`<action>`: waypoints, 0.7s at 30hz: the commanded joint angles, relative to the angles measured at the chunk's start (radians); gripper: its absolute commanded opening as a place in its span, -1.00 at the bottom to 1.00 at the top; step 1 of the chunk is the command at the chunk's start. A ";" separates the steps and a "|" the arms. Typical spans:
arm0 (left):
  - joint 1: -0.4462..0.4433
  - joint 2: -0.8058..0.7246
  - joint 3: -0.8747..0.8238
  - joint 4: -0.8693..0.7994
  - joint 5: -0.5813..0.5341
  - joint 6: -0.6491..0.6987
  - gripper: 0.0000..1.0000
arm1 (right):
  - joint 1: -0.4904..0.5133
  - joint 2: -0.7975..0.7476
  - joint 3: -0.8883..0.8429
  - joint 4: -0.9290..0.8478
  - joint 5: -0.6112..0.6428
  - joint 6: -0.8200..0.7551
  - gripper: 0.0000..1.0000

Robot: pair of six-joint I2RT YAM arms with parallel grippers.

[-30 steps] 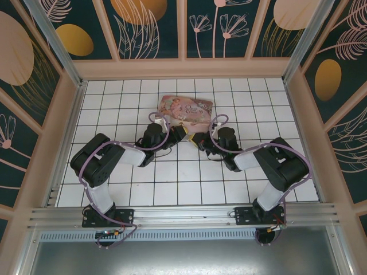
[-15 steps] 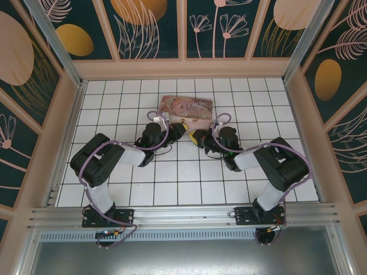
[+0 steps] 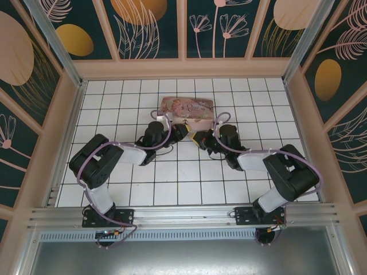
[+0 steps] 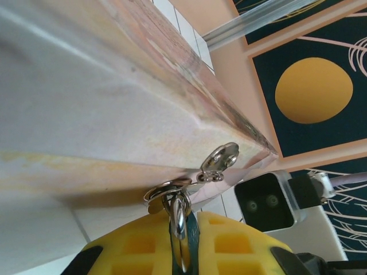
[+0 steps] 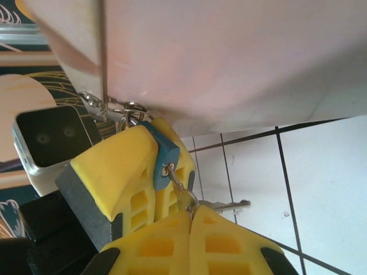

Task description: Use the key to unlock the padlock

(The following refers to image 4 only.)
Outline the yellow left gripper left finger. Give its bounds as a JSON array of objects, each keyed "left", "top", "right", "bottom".
[{"left": 67, "top": 211, "right": 174, "bottom": 275}]

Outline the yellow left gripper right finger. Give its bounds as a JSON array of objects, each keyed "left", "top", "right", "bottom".
[{"left": 190, "top": 211, "right": 302, "bottom": 275}]

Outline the small blue padlock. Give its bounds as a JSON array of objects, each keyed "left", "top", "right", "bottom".
[{"left": 167, "top": 197, "right": 203, "bottom": 274}]

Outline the silver box hasp latch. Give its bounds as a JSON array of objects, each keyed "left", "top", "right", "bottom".
[{"left": 196, "top": 142, "right": 240, "bottom": 184}]

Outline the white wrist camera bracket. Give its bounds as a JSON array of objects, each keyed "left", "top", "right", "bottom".
[{"left": 286, "top": 205, "right": 346, "bottom": 266}]

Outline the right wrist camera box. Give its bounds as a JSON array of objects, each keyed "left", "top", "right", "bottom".
[{"left": 234, "top": 169, "right": 323, "bottom": 233}]

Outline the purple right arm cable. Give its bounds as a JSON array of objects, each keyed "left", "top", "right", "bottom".
[{"left": 306, "top": 168, "right": 367, "bottom": 202}]

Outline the aluminium corner post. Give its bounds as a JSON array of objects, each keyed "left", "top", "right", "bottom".
[{"left": 202, "top": 0, "right": 367, "bottom": 53}]

